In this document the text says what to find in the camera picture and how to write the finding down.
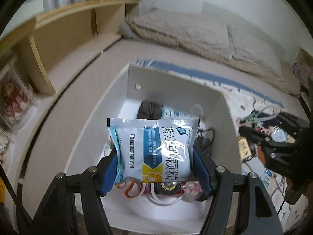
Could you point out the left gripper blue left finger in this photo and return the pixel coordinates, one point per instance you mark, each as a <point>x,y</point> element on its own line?
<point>108,172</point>

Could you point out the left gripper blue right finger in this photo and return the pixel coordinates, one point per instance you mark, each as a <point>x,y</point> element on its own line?
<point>204,170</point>

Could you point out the white blue granule sachet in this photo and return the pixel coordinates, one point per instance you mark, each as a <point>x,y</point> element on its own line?
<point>153,151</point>

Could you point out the yellow soap box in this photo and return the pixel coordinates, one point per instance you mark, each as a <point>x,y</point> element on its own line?
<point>244,149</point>

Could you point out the cartoon print blanket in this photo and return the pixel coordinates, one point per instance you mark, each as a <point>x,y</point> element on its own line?
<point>243,101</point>

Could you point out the white storage box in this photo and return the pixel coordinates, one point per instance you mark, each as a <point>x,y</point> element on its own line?
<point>153,115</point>

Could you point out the doll in clear box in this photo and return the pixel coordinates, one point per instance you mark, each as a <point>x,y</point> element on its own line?
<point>16,102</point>

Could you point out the beige quilted duvet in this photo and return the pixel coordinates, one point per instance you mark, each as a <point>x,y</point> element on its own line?
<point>215,41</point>

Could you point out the wooden headboard shelf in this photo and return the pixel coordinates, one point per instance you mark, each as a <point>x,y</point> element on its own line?
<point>54,47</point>

